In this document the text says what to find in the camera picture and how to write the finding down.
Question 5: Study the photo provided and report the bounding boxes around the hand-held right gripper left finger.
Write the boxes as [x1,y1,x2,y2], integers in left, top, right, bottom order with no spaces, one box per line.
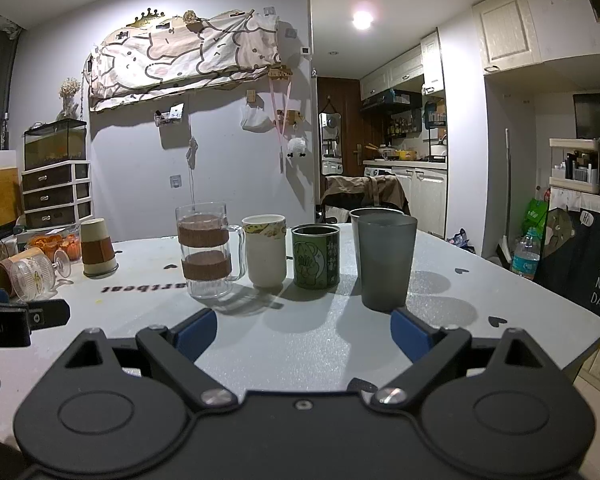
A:
[62,308,241,408]

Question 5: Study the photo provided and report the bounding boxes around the white kitchen upper cabinets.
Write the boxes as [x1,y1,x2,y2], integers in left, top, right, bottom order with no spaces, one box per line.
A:
[359,30,447,102]

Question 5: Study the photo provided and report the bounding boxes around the white kitchen base cabinet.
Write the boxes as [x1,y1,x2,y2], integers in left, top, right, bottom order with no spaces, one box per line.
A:
[363,160,449,239]

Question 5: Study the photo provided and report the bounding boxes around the white hanging bag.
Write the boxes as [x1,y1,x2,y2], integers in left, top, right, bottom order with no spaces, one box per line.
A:
[239,102,272,134]

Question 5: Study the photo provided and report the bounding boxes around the wall mirror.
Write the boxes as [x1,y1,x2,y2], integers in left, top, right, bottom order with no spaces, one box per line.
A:
[318,112,344,176]

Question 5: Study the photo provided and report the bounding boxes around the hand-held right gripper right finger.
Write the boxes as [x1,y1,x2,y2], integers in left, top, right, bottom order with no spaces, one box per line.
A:
[370,308,556,408]

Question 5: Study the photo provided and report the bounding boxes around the bag of oranges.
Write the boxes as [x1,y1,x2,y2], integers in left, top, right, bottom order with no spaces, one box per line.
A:
[26,231,84,264]

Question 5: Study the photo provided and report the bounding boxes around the dark wooden door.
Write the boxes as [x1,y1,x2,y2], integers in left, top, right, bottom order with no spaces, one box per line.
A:
[317,77,367,179]

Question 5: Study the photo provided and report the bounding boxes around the white shelf with bottles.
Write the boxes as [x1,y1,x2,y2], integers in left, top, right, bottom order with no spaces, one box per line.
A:
[548,136,600,197]

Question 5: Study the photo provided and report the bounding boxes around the white wall cabinet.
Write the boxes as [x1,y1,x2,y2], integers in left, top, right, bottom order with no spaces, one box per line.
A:
[471,0,544,74]

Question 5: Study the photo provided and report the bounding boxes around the black screen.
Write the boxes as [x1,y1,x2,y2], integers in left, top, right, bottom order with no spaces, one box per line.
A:
[573,92,600,140]

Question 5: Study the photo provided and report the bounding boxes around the gold crown decoration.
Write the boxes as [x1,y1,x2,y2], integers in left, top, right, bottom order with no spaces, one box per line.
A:
[128,8,167,29]

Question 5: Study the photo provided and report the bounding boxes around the grey plastic cup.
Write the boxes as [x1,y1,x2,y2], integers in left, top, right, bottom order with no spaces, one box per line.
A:
[349,207,406,241]
[356,213,419,312]

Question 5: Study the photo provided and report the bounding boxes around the dried flower bunch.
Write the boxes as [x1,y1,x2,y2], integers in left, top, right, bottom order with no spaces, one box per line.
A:
[58,77,81,121]

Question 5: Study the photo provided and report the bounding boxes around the green shopping bag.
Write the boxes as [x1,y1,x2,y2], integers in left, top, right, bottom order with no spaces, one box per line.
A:
[522,197,549,236]

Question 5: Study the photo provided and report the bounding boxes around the printed cartoon cloth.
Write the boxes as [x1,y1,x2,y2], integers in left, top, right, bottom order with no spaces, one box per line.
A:
[86,8,282,112]

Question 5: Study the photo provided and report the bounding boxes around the white ceramic cup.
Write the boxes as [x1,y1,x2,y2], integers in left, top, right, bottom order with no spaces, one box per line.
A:
[241,214,288,289]

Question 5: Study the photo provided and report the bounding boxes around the chair with brown jacket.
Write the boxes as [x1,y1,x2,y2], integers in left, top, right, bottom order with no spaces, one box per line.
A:
[321,173,411,224]

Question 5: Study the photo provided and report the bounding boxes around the clear wall holder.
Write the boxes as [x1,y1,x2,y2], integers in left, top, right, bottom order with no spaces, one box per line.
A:
[153,103,185,126]

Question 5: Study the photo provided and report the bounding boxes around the white pole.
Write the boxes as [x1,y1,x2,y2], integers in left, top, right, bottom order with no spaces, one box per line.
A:
[496,128,514,267]

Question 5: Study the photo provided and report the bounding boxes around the plastic water bottle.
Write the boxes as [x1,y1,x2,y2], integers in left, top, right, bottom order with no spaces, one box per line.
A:
[510,229,541,281]

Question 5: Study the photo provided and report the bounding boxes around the pink hanging ribbons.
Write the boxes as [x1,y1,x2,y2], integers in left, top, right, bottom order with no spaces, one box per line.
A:
[269,79,294,142]

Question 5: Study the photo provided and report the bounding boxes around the clear ribbed glass goblet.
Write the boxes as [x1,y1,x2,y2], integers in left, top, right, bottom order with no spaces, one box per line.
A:
[10,249,74,302]

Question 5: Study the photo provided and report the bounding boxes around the brown paper cup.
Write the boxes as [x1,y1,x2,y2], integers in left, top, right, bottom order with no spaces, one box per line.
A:
[79,217,119,279]

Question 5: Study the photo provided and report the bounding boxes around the tan rimmed cup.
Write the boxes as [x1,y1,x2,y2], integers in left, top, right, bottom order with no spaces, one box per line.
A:
[0,249,45,299]

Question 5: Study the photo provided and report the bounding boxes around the white drawer unit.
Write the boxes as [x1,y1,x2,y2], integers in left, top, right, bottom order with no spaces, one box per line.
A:
[20,160,93,231]

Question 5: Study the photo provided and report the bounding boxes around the green printed mug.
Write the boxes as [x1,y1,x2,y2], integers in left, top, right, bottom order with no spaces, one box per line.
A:
[291,224,341,291]

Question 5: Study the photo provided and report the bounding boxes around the glass mug with brown sleeves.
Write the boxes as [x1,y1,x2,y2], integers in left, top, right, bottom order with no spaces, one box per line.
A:
[175,202,247,300]

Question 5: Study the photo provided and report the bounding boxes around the glass fish tank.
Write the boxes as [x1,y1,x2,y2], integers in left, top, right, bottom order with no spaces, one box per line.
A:
[23,118,88,171]

